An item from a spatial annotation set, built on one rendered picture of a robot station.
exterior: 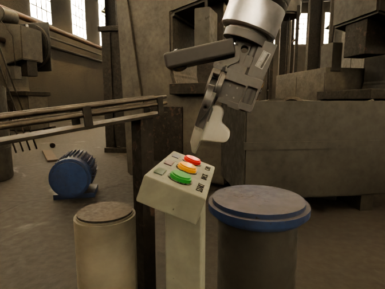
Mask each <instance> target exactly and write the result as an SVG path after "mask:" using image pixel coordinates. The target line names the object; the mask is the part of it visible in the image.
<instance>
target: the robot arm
mask: <svg viewBox="0 0 385 289"><path fill-rule="evenodd" d="M289 3H290V0H229V3H228V5H227V8H226V11H225V13H224V16H223V19H222V23H223V25H224V26H225V27H226V29H225V31H224V34H223V36H224V37H225V38H226V39H225V40H220V41H216V42H211V43H208V44H203V45H198V46H193V47H190V48H185V49H174V50H172V51H171V52H167V53H165V54H164V56H163V57H164V63H165V66H166V68H168V69H169V70H171V71H176V72H181V71H183V70H185V69H186V68H188V67H194V66H197V65H202V64H207V63H212V62H214V63H213V66H214V68H213V69H212V71H211V74H210V77H209V79H208V81H207V84H206V88H205V91H204V98H203V101H202V104H201V107H200V110H199V113H198V116H197V120H196V122H195V126H194V130H193V132H192V137H191V140H190V143H191V150H192V153H194V154H195V153H196V151H197V149H198V147H199V144H200V142H201V141H202V140H203V141H209V142H219V143H224V142H226V141H227V140H228V139H229V136H230V130H229V129H228V128H227V127H226V126H225V125H224V124H223V122H222V118H223V115H224V109H223V107H222V106H220V105H219V104H216V105H215V103H216V101H218V102H221V103H223V104H227V107H230V108H233V109H235V110H238V111H239V110H241V111H244V112H247V113H248V112H249V113H251V112H252V109H253V107H254V104H255V102H256V100H257V98H258V94H260V93H261V91H262V90H260V89H261V88H262V87H263V84H264V80H265V75H266V72H267V70H268V68H269V65H270V62H271V60H272V57H273V55H274V52H275V50H276V47H277V45H276V44H273V43H271V42H272V41H274V40H275V39H276V36H277V33H278V31H279V28H280V26H281V23H282V20H283V19H284V16H285V13H286V11H287V8H288V6H289ZM234 43H235V44H234ZM242 48H246V49H247V51H248V52H247V53H242V52H241V49H242ZM228 58H229V59H228ZM226 59H227V60H226Z"/></svg>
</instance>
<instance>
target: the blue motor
mask: <svg viewBox="0 0 385 289"><path fill-rule="evenodd" d="M96 162H97V161H95V158H93V156H92V155H90V153H89V154H88V153H87V151H86V152H84V150H82V151H80V149H78V150H77V151H76V149H75V150H74V151H72V150H71V151H70V152H67V153H66V154H64V155H63V156H62V157H61V158H59V159H58V160H57V161H56V162H55V164H54V165H53V167H52V168H51V170H50V172H49V185H50V187H51V188H52V190H53V191H54V192H55V193H54V195H53V200H65V199H75V198H92V197H95V195H96V193H97V190H98V184H90V183H92V182H93V180H94V178H95V176H96V173H97V169H98V168H97V165H96Z"/></svg>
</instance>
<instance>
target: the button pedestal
mask: <svg viewBox="0 0 385 289"><path fill-rule="evenodd" d="M175 153H177V152H176V151H173V152H172V153H171V154H170V155H168V156H167V157H166V158H165V159H164V160H162V161H161V162H160V163H159V164H157V165H156V166H155V167H154V168H153V169H151V170H150V171H149V172H148V173H147V174H146V175H145V176H144V177H143V180H142V184H141V186H140V189H139V192H138V195H137V197H136V200H137V202H140V203H142V204H145V205H148V206H150V207H152V208H155V209H157V210H160V211H162V212H165V230H166V289H205V231H206V198H207V194H208V192H209V188H210V184H211V180H212V177H213V174H214V170H215V167H214V166H212V165H209V164H206V163H204V162H201V164H200V165H194V164H192V163H191V164H192V165H194V166H195V167H196V168H197V172H196V173H189V172H186V171H184V170H182V169H180V168H178V163H179V162H187V161H185V160H184V156H185V155H183V154H181V153H177V154H179V155H181V156H180V157H179V158H178V159H177V158H174V157H172V155H173V154H175ZM168 159H169V160H171V161H174V162H175V163H174V164H173V165H172V166H169V165H167V164H164V162H165V161H166V160H168ZM188 163H189V162H188ZM158 167H161V168H162V169H165V170H167V171H166V172H165V173H164V174H163V175H159V174H156V173H154V171H155V170H156V169H157V168H158ZM173 170H180V171H183V172H185V173H187V174H189V175H190V176H191V178H192V180H191V183H181V182H178V181H176V180H174V179H172V178H171V177H170V172H171V171H173Z"/></svg>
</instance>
